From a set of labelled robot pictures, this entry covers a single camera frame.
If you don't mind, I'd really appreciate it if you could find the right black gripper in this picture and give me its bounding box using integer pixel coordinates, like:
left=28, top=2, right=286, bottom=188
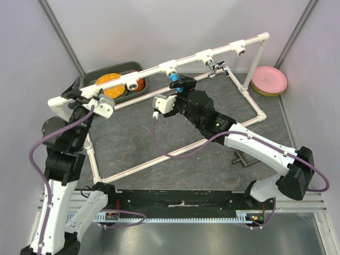
left=163, top=73, right=202, bottom=129

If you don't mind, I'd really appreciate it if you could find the blue plastic faucet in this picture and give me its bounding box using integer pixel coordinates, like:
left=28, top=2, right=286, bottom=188
left=169, top=73, right=184, bottom=93

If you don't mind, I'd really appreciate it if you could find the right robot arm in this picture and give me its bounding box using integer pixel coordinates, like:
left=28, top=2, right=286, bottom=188
left=153, top=75, right=314, bottom=209

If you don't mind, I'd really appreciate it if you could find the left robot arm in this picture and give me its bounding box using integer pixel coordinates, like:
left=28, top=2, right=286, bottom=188
left=20, top=77, right=117, bottom=254

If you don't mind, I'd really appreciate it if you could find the dark green plastic tray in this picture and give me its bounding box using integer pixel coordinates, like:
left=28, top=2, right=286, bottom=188
left=82, top=61, right=149, bottom=104

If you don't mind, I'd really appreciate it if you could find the orange dotted plate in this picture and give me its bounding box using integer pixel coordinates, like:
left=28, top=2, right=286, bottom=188
left=95, top=72, right=128, bottom=100

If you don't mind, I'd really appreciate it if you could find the chrome metal faucet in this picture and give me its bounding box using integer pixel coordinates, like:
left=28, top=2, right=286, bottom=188
left=205, top=60, right=230, bottom=79

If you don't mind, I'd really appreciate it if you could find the orange red cup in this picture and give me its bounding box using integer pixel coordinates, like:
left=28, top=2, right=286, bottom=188
left=133, top=78, right=146, bottom=92

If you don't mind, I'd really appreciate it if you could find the dark grey stone mat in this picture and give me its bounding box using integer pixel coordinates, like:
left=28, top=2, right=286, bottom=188
left=90, top=74, right=295, bottom=191

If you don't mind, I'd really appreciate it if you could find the yellow green plate stack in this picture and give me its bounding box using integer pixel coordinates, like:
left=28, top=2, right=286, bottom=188
left=250, top=81, right=286, bottom=97

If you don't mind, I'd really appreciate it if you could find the pink plate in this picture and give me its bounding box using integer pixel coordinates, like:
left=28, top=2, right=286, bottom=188
left=251, top=66, right=287, bottom=95

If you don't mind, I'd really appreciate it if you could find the dark metal faucet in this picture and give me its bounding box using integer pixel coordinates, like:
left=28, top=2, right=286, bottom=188
left=232, top=150, right=259, bottom=167

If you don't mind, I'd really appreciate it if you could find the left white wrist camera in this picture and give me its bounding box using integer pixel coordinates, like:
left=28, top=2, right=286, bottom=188
left=82, top=95, right=115, bottom=118

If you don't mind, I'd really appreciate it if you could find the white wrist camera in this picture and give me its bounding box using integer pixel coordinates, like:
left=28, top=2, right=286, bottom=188
left=152, top=94, right=177, bottom=119
left=82, top=95, right=115, bottom=118

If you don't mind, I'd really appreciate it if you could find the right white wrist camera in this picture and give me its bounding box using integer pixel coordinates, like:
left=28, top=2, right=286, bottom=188
left=152, top=94, right=177, bottom=119

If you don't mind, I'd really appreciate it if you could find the white PVC pipe frame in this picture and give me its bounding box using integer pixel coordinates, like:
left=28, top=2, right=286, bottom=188
left=48, top=32, right=270, bottom=184

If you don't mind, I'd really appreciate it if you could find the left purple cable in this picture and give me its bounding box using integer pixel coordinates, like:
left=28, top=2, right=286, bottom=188
left=28, top=105, right=147, bottom=255

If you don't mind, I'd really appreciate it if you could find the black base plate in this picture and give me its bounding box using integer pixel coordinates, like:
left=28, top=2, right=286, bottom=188
left=111, top=189, right=253, bottom=220

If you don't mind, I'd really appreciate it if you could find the grey slotted cable duct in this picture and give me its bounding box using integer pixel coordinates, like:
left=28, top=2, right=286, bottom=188
left=92, top=211, right=265, bottom=224

